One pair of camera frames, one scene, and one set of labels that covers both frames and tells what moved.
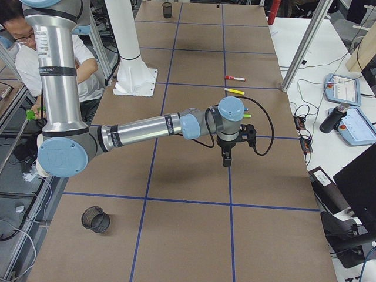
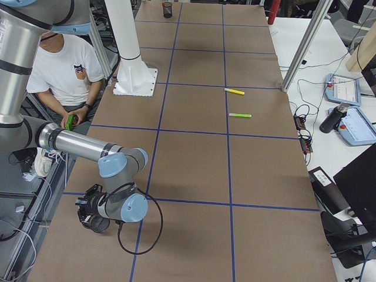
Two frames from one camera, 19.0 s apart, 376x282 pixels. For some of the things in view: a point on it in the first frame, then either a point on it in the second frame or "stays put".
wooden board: [365, 52] stays put
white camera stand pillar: [134, 77] stays put
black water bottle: [331, 121] stays put
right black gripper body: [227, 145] to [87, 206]
